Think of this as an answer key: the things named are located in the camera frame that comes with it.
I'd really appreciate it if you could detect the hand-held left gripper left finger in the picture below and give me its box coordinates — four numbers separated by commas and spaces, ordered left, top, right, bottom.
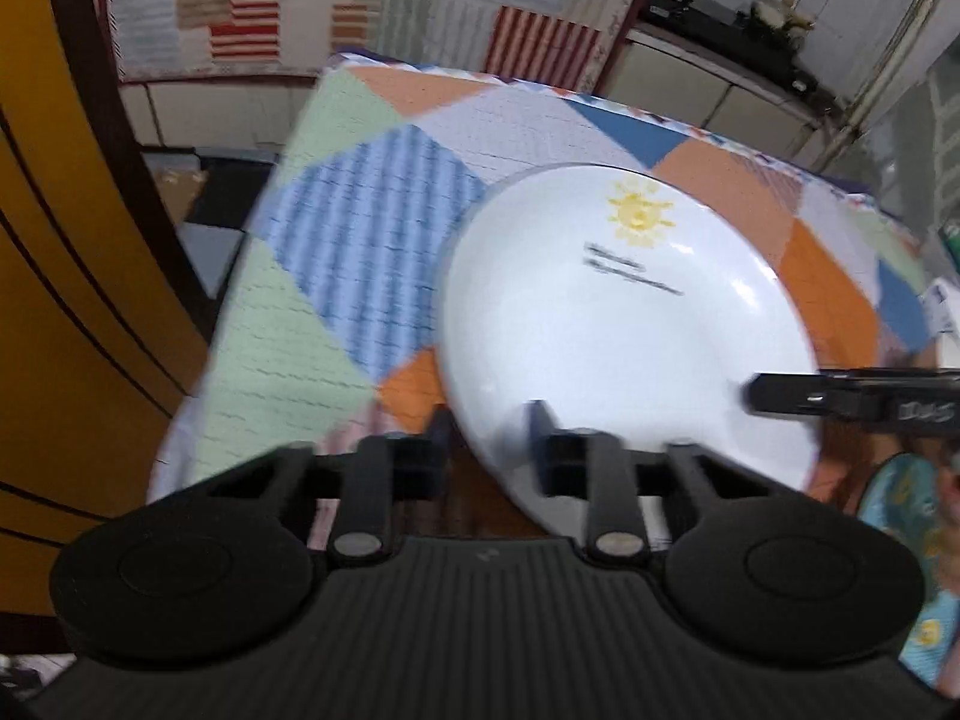
199, 405, 457, 567

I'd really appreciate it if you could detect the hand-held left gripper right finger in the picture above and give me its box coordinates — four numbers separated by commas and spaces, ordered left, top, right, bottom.
527, 399, 762, 565

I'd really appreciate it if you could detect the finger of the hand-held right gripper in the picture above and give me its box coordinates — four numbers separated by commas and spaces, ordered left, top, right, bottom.
741, 371, 831, 418

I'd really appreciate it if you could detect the white plate with sun print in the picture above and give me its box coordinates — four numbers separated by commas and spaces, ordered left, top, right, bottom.
439, 163, 820, 537

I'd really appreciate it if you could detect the light blue printed cloth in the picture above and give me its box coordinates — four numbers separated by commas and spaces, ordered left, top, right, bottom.
857, 450, 960, 692

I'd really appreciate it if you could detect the checked patchwork tablecloth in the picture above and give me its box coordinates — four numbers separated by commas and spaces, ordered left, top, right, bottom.
148, 52, 931, 541

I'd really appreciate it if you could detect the white kitchen base cabinet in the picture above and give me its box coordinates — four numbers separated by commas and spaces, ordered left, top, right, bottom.
606, 21, 835, 166

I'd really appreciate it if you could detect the black gas stove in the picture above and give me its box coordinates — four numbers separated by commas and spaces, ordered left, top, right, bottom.
643, 0, 839, 112

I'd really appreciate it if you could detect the cream cooking pot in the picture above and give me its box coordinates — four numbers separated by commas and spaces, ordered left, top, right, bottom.
748, 0, 817, 35

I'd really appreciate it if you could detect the yellow wooden chair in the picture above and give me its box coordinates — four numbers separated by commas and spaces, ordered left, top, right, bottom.
0, 0, 212, 605

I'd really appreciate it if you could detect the striped patchwork counter cloth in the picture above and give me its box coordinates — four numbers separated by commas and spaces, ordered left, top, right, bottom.
96, 0, 647, 91

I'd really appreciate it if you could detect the beige wall pipe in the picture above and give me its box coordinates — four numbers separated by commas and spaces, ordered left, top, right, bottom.
816, 0, 960, 170

